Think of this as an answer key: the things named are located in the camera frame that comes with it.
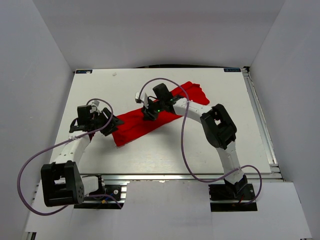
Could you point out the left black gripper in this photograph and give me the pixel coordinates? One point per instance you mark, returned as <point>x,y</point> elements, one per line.
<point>111,127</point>

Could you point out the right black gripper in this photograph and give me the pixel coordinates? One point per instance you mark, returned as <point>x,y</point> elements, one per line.
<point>148,115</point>

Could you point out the red t-shirt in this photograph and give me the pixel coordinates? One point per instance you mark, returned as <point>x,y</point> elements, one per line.
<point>135,127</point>

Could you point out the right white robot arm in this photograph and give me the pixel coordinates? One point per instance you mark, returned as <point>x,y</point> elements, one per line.
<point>219,130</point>

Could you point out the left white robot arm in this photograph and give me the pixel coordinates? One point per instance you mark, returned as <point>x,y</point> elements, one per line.
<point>62,183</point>

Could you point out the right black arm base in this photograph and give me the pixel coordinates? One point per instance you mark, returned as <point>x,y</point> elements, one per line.
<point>222,200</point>

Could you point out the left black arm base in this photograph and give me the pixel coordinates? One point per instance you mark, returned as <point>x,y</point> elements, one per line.
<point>113,197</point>

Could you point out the right blue corner label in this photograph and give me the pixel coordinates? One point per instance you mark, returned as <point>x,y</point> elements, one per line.
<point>232,70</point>

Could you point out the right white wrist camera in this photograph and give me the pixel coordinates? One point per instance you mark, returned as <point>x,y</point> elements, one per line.
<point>142,98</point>

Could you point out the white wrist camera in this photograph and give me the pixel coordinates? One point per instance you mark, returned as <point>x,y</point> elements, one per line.
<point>142,98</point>
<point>95,106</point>

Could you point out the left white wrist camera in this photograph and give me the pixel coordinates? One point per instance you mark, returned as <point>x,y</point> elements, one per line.
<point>95,106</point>

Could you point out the aluminium front rail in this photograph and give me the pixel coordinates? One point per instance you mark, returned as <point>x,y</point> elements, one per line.
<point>162,177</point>

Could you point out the aluminium rail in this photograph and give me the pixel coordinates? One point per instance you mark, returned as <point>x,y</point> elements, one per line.
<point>261,123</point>
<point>162,177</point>

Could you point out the aluminium right side rail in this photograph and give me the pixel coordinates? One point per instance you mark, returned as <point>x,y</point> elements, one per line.
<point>261,123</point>

